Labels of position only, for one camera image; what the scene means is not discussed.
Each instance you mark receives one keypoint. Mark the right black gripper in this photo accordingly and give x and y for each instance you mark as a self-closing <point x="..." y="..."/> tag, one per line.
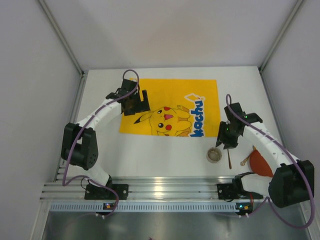
<point x="227" y="142"/>

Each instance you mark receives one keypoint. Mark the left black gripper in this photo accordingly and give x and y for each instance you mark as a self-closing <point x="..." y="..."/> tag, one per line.
<point x="136" y="105"/>

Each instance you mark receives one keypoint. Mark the yellow Pikachu placemat cloth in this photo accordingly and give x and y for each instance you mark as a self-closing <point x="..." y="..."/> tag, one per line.
<point x="178" y="108"/>

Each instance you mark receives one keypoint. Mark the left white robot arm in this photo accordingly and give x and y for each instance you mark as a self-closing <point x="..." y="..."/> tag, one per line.
<point x="80" y="144"/>

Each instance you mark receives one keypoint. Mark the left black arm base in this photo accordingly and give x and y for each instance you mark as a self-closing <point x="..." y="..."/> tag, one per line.
<point x="93" y="192"/>

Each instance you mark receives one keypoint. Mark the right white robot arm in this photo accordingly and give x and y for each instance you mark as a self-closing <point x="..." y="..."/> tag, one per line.
<point x="292" y="180"/>

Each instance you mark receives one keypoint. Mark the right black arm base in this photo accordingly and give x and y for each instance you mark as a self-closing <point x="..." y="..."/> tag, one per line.
<point x="228" y="192"/>

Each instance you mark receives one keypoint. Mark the copper fork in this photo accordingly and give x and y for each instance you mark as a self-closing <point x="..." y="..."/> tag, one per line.
<point x="229" y="159"/>

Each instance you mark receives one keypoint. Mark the gold spoon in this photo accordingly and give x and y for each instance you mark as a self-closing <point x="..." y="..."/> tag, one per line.
<point x="243" y="162"/>

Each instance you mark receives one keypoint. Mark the red plate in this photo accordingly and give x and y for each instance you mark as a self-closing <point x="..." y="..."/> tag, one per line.
<point x="259" y="165"/>

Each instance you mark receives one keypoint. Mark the aluminium mounting rail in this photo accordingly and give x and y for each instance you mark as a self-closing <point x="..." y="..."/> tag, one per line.
<point x="147" y="188"/>

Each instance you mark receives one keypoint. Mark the perforated cable tray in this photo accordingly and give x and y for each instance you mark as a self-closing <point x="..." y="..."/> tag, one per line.
<point x="144" y="207"/>

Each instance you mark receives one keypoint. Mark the right aluminium frame post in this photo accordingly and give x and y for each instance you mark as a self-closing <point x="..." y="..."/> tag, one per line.
<point x="289" y="20"/>

